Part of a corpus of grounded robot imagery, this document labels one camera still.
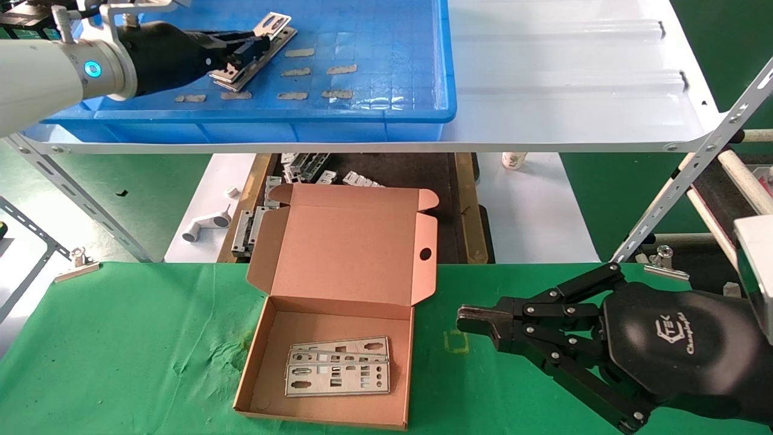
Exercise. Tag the small white block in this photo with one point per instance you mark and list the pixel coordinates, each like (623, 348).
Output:
(732, 289)

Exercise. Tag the right wrist grey camera box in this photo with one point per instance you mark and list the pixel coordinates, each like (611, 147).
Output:
(758, 272)

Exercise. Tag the grey perforated angle bar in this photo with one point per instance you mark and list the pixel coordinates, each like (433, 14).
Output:
(33, 232)

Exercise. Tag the white plastic pipe fitting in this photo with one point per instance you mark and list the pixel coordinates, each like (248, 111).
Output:
(208, 223)

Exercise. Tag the left wrist grey camera box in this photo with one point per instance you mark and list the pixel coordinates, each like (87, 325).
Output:
(145, 6)

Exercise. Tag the silver binder clip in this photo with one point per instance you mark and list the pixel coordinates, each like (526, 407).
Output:
(667, 269)
(78, 266)

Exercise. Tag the grey metal bracket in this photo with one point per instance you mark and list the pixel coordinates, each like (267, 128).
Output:
(290, 166)
(247, 226)
(315, 164)
(359, 179)
(272, 190)
(326, 177)

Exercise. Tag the brown cardboard box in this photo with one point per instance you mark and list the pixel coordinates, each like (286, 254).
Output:
(356, 254)

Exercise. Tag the beige tape residue strip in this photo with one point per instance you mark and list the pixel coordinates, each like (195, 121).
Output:
(299, 52)

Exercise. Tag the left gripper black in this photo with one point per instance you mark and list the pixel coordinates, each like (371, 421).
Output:
(169, 54)

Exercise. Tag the metal io shield plate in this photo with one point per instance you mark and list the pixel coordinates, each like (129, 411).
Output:
(356, 343)
(279, 45)
(275, 24)
(335, 391)
(344, 357)

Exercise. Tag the black table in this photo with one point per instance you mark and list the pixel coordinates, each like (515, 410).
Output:
(18, 15)

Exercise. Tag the green cloth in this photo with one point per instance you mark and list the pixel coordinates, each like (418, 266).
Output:
(151, 344)

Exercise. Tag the white metal shelf board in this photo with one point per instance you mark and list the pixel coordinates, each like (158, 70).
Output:
(555, 90)

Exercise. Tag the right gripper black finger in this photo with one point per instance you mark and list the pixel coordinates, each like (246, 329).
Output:
(477, 317)

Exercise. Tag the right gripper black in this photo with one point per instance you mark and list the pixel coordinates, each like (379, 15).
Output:
(676, 344)

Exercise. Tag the blue plastic tray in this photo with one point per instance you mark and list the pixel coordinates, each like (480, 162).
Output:
(392, 72)

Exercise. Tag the wood framed black tray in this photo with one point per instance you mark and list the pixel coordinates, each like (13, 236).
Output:
(416, 172)

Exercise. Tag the grey perforated shelf post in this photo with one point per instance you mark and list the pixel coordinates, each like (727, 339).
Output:
(78, 193)
(694, 163)

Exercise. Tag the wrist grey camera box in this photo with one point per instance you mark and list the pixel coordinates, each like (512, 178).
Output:
(145, 6)
(758, 272)

